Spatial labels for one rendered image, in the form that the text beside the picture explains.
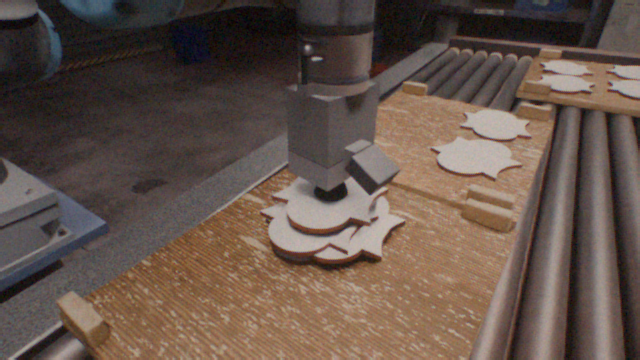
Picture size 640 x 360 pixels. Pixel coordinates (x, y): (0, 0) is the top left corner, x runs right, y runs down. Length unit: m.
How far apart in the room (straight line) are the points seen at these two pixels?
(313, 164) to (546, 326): 0.29
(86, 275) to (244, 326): 0.22
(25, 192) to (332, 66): 0.46
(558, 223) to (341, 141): 0.35
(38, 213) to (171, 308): 0.29
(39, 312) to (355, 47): 0.43
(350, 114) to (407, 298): 0.20
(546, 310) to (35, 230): 0.65
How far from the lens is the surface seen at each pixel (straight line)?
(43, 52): 0.73
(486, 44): 1.57
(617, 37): 4.98
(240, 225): 0.51
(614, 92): 1.20
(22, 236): 0.66
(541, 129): 0.88
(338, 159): 0.40
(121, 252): 0.55
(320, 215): 0.43
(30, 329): 0.51
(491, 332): 0.44
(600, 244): 0.61
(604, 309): 0.52
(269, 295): 0.42
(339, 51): 0.36
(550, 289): 0.51
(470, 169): 0.65
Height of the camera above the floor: 1.25
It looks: 32 degrees down
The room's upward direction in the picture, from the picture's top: straight up
